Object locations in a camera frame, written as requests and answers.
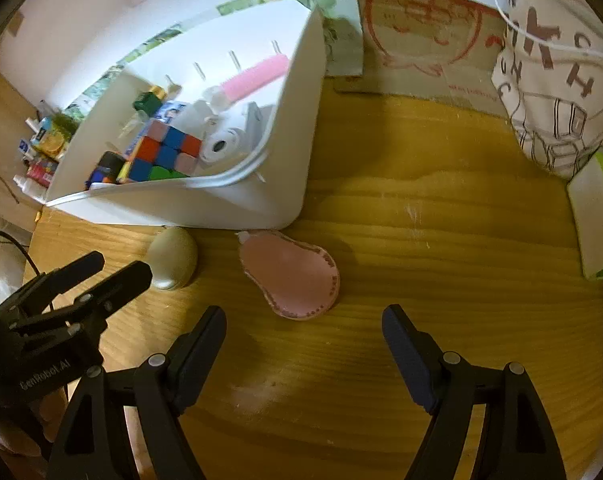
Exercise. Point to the red packet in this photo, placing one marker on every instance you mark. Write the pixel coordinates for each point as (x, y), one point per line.
(41, 172)

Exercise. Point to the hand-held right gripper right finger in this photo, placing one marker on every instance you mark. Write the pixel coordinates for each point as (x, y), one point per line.
(411, 360)

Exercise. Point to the round beige compact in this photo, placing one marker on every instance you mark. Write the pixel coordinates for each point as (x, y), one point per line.
(174, 257)

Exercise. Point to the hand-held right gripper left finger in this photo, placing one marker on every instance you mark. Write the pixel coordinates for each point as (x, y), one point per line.
(201, 355)

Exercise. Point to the green tissue box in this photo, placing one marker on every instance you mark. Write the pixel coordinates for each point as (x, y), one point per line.
(596, 210)

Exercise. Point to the white instant camera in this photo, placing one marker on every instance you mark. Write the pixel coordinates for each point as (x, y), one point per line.
(221, 142)

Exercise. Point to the blue white floss packet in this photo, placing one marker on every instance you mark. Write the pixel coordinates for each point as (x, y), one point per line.
(174, 110)

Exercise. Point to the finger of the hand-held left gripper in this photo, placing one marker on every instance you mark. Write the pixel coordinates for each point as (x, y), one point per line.
(84, 265)
(131, 277)

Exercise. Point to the printed canvas bag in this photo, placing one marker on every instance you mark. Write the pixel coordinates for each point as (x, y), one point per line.
(556, 100)

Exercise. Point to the white plastic storage box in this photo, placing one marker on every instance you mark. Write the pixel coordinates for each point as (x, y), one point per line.
(206, 205)

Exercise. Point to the green bottle with gold cap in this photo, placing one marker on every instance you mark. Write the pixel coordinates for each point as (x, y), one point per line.
(146, 102)

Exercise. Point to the pink leather pouch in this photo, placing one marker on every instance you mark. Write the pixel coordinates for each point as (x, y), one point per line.
(291, 275)

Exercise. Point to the person's left hand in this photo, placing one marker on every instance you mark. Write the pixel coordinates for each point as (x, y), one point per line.
(16, 435)

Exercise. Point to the multicoloured puzzle cube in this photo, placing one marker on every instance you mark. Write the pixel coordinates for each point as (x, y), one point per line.
(166, 150)

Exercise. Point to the brown cartoon cardboard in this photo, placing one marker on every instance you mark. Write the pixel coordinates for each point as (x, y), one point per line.
(421, 45)

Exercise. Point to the pink hair clip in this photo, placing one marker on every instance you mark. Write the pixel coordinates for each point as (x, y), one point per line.
(254, 80)

